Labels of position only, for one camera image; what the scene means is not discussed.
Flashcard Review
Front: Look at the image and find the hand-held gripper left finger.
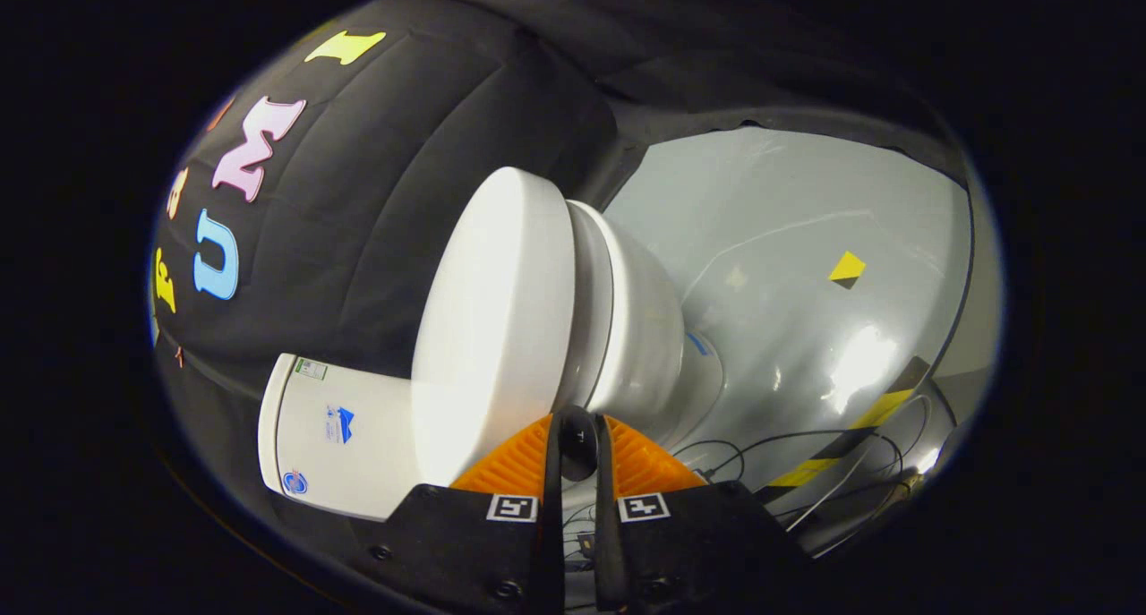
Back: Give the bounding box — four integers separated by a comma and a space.
349, 412, 567, 615

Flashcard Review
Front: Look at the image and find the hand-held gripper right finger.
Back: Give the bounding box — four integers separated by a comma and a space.
591, 414, 808, 615

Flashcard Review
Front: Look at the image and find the white toilet tank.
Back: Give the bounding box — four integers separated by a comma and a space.
257, 353, 468, 523

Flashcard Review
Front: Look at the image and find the white toilet bowl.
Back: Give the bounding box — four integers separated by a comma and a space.
560, 199, 728, 448

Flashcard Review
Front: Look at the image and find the yellow black floor tape strip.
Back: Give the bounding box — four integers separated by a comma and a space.
759, 355, 934, 501

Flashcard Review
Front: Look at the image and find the small yellow black tape square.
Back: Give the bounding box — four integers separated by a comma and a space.
827, 251, 868, 291

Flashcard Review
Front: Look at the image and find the black backdrop cloth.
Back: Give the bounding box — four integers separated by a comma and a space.
148, 0, 979, 589

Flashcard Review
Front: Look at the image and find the black floor cable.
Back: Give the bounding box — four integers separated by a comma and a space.
671, 427, 901, 486

